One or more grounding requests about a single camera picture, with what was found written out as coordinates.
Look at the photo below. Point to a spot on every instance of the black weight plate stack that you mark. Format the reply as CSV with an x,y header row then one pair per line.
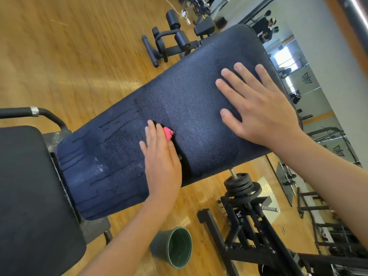
x,y
241,184

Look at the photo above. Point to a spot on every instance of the person's right hand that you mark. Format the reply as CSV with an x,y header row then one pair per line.
x,y
261,109

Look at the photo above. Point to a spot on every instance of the black gym machine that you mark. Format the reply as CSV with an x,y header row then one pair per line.
x,y
178,40

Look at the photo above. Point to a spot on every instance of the person's left forearm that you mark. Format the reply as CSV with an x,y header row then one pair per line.
x,y
123,244

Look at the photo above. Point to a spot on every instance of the dark green plastic bucket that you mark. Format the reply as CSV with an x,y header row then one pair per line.
x,y
171,247

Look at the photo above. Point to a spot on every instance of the large wall mirror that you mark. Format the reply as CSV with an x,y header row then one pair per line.
x,y
305,89

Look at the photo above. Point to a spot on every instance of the person's left hand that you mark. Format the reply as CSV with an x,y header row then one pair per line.
x,y
162,166

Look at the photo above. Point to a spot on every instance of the pink cleaning cloth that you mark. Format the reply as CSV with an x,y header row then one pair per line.
x,y
167,132

